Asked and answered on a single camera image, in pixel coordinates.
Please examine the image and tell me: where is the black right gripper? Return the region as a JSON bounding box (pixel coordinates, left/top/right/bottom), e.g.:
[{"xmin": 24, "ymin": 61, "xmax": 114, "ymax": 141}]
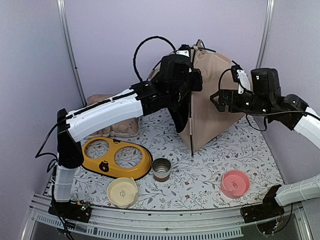
[{"xmin": 210, "ymin": 88, "xmax": 272, "ymax": 117}]

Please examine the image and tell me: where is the beige pet tent fabric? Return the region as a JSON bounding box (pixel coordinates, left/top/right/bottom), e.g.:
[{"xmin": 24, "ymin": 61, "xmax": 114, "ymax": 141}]
[{"xmin": 147, "ymin": 39, "xmax": 252, "ymax": 157}]

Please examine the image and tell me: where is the beige patterned pet pillow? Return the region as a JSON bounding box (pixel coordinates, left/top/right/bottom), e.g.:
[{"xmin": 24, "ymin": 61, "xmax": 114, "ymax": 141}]
[{"xmin": 84, "ymin": 93, "xmax": 141, "ymax": 139}]

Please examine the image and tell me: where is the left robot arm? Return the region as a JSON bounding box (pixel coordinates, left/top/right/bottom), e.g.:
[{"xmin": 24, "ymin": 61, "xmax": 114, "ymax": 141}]
[{"xmin": 52, "ymin": 54, "xmax": 203, "ymax": 217}]

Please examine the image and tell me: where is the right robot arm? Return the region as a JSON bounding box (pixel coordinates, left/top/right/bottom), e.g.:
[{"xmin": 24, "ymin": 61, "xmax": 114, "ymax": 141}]
[{"xmin": 210, "ymin": 65, "xmax": 320, "ymax": 218}]

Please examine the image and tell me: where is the pink pet bowl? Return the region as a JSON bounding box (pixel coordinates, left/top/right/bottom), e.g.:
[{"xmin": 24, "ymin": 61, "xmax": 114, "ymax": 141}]
[{"xmin": 220, "ymin": 170, "xmax": 251, "ymax": 199}]

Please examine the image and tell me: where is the cream pet bowl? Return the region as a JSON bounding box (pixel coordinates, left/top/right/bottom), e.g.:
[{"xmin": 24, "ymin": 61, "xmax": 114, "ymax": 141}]
[{"xmin": 107, "ymin": 177, "xmax": 139, "ymax": 209}]

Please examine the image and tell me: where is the steel cup with brown base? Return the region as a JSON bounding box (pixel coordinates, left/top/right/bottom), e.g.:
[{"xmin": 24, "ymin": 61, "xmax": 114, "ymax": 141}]
[{"xmin": 151, "ymin": 158, "xmax": 171, "ymax": 182}]

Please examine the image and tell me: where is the yellow double bowl holder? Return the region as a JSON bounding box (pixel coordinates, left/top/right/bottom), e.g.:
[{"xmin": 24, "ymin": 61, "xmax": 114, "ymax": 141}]
[{"xmin": 82, "ymin": 136, "xmax": 153, "ymax": 180}]

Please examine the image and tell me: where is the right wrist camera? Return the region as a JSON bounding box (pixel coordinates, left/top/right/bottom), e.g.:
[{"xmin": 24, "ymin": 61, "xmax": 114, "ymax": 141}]
[{"xmin": 231, "ymin": 65, "xmax": 252, "ymax": 95}]

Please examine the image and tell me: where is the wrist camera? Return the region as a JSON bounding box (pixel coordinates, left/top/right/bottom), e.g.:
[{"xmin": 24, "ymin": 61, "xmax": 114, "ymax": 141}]
[
  {"xmin": 175, "ymin": 44, "xmax": 191, "ymax": 58},
  {"xmin": 231, "ymin": 65, "xmax": 252, "ymax": 95}
]

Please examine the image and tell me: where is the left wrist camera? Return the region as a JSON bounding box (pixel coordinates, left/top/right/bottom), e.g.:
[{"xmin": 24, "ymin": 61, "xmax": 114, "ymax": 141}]
[{"xmin": 175, "ymin": 44, "xmax": 191, "ymax": 58}]

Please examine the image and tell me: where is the aluminium frame post right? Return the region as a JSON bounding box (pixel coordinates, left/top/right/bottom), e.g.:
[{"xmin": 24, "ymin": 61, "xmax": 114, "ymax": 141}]
[{"xmin": 255, "ymin": 0, "xmax": 275, "ymax": 68}]

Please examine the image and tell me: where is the aluminium frame post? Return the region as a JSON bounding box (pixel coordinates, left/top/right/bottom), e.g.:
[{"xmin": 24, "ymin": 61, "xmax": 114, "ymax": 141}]
[
  {"xmin": 56, "ymin": 0, "xmax": 87, "ymax": 106},
  {"xmin": 255, "ymin": 0, "xmax": 275, "ymax": 68}
]

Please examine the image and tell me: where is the aluminium front rail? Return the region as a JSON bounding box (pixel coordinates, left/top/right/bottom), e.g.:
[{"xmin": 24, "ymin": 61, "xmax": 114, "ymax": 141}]
[{"xmin": 22, "ymin": 194, "xmax": 313, "ymax": 240}]

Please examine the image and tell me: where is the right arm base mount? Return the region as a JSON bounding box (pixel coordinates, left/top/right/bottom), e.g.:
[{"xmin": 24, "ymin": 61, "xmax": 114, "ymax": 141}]
[{"xmin": 240, "ymin": 203, "xmax": 285, "ymax": 235}]

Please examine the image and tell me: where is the aluminium frame post left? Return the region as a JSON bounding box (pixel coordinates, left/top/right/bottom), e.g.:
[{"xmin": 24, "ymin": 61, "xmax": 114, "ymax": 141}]
[{"xmin": 56, "ymin": 0, "xmax": 87, "ymax": 106}]

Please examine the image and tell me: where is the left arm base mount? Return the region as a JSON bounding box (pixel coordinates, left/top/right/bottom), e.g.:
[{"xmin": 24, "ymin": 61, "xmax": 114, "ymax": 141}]
[{"xmin": 48, "ymin": 199, "xmax": 92, "ymax": 223}]

